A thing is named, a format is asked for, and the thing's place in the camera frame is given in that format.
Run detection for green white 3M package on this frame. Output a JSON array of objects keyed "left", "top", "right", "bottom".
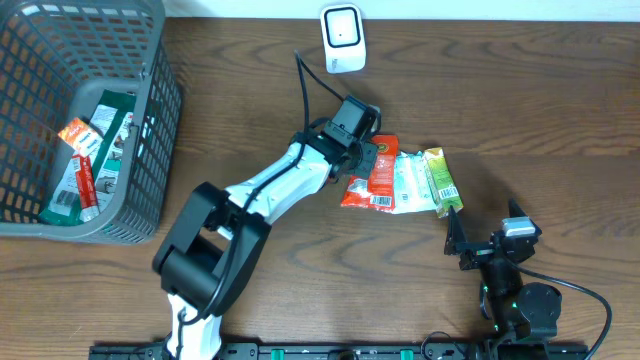
[{"left": 39, "top": 90, "right": 136, "bottom": 226}]

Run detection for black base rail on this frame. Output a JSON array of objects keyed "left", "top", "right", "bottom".
[{"left": 89, "top": 341, "right": 591, "bottom": 360}]

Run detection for green tea drink carton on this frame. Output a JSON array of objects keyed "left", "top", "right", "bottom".
[{"left": 423, "top": 147, "right": 463, "bottom": 218}]

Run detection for white barcode scanner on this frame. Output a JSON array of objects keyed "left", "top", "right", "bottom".
[{"left": 320, "top": 4, "right": 367, "bottom": 74}]

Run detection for grey plastic mesh basket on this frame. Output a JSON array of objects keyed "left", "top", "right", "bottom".
[{"left": 1, "top": 0, "right": 183, "bottom": 245}]

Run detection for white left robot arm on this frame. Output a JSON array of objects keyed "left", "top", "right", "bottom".
[{"left": 152, "top": 96, "right": 381, "bottom": 359}]

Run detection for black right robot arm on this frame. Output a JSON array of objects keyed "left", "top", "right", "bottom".
[{"left": 444, "top": 199, "right": 562, "bottom": 341}]

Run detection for orange tissue pack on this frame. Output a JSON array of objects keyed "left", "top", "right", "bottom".
[{"left": 58, "top": 118, "right": 103, "bottom": 157}]

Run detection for red chocolate bar wrapper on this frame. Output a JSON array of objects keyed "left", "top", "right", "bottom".
[{"left": 71, "top": 154, "right": 100, "bottom": 223}]

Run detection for mint wet wipes pack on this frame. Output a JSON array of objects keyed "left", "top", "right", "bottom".
[{"left": 392, "top": 152, "right": 436, "bottom": 214}]

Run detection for red snack bag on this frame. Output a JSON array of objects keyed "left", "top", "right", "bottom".
[{"left": 341, "top": 135, "right": 399, "bottom": 213}]

